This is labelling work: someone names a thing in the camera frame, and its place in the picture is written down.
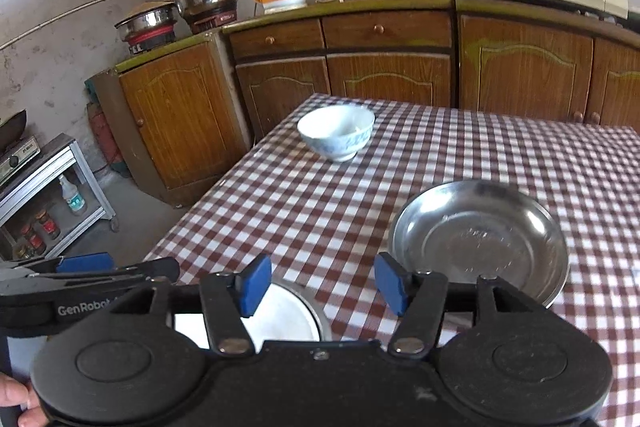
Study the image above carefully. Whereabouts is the person's left hand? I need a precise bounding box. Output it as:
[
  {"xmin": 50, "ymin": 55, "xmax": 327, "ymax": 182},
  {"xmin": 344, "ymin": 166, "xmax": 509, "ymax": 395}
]
[{"xmin": 0, "ymin": 374, "xmax": 45, "ymax": 427}]

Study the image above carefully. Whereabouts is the red gas cylinder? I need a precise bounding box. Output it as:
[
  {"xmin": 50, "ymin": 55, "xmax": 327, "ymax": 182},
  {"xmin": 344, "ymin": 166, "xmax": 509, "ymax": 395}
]
[{"xmin": 87, "ymin": 101, "xmax": 132, "ymax": 178}]

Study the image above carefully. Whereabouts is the dark wok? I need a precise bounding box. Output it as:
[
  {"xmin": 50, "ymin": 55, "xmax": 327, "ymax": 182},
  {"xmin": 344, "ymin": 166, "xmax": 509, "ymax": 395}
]
[{"xmin": 0, "ymin": 109, "xmax": 29, "ymax": 148}]

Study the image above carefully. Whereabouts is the single door wooden cabinet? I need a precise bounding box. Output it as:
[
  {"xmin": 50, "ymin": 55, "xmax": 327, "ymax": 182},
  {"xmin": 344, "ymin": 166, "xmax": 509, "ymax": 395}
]
[{"xmin": 92, "ymin": 32, "xmax": 253, "ymax": 208}]

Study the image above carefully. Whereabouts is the red checked tablecloth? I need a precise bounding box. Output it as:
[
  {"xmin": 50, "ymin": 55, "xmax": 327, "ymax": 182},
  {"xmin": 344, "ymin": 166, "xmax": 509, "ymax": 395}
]
[{"xmin": 142, "ymin": 93, "xmax": 640, "ymax": 427}]

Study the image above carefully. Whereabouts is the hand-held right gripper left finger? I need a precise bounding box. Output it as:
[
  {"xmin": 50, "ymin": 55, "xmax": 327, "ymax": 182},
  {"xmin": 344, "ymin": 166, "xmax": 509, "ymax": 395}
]
[{"xmin": 116, "ymin": 254, "xmax": 274, "ymax": 356}]

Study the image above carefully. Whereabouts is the red lidded jar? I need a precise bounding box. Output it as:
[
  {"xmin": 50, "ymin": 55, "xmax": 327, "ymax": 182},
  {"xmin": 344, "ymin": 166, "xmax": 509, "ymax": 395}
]
[
  {"xmin": 19, "ymin": 223, "xmax": 48, "ymax": 256},
  {"xmin": 34, "ymin": 208, "xmax": 62, "ymax": 241}
]

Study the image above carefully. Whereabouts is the wooden cabinet with drawers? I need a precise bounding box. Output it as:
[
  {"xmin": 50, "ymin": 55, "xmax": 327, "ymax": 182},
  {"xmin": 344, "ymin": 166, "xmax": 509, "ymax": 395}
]
[{"xmin": 222, "ymin": 9, "xmax": 458, "ymax": 140}]

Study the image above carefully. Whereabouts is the red induction cooker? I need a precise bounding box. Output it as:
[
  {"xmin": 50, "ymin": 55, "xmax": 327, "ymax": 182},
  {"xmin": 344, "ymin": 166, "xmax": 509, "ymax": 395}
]
[{"xmin": 122, "ymin": 29, "xmax": 179, "ymax": 56}]

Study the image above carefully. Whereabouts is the steel bowl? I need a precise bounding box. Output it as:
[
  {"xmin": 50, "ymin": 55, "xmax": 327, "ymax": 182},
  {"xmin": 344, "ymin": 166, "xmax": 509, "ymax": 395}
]
[{"xmin": 170, "ymin": 279, "xmax": 334, "ymax": 349}]

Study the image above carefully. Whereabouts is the black induction cooker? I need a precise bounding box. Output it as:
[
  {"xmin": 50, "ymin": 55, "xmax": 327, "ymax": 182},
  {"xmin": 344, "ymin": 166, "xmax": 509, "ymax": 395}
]
[{"xmin": 184, "ymin": 4, "xmax": 239, "ymax": 36}]

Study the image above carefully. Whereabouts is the large steel plate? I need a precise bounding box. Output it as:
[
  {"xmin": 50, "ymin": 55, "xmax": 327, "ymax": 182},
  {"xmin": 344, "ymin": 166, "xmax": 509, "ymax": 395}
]
[{"xmin": 388, "ymin": 180, "xmax": 571, "ymax": 309}]

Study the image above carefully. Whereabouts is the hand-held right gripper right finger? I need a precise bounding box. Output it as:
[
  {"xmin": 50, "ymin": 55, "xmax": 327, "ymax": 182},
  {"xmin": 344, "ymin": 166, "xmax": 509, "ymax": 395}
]
[{"xmin": 373, "ymin": 252, "xmax": 543, "ymax": 356}]

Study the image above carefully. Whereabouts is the clear plastic bottle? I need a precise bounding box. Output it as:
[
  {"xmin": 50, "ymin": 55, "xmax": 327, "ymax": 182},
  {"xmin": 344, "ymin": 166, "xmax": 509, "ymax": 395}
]
[{"xmin": 56, "ymin": 174, "xmax": 88, "ymax": 216}]

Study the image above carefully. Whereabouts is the blue patterned white bowl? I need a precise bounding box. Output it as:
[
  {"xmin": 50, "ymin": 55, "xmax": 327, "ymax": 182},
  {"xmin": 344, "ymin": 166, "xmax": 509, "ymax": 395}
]
[{"xmin": 297, "ymin": 105, "xmax": 376, "ymax": 164}]

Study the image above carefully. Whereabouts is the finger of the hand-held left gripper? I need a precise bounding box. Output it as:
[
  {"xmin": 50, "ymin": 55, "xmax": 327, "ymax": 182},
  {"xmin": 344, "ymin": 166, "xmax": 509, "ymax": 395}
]
[
  {"xmin": 0, "ymin": 252, "xmax": 117, "ymax": 278},
  {"xmin": 27, "ymin": 257, "xmax": 181, "ymax": 290}
]

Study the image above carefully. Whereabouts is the steel pot with brown lid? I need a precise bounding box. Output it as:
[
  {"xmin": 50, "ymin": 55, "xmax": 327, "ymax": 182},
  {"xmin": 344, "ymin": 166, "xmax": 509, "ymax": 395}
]
[{"xmin": 114, "ymin": 2, "xmax": 180, "ymax": 42}]

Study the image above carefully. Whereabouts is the metal shelf cart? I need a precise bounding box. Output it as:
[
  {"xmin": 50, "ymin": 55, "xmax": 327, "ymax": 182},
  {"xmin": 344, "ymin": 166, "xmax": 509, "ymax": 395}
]
[{"xmin": 0, "ymin": 133, "xmax": 119, "ymax": 260}]

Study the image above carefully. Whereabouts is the steel gas stove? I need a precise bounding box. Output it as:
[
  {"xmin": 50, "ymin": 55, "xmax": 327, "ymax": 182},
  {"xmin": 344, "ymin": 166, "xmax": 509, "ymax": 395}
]
[{"xmin": 0, "ymin": 134, "xmax": 42, "ymax": 184}]

